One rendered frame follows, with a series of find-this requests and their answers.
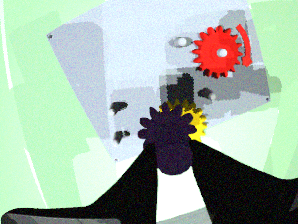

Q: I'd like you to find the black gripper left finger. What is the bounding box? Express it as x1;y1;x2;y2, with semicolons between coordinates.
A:
0;144;158;224

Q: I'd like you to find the red curved arrow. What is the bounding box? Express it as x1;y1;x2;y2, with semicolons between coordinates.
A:
237;24;251;67

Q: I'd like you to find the dark purple gear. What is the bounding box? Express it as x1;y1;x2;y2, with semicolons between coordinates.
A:
137;101;197;176

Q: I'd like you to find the yellow gear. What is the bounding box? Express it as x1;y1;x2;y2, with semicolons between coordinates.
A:
166;99;208;141

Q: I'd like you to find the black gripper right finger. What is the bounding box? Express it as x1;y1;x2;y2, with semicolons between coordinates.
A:
188;139;298;224

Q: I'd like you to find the red gear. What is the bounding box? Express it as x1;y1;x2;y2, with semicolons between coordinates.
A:
192;26;243;79

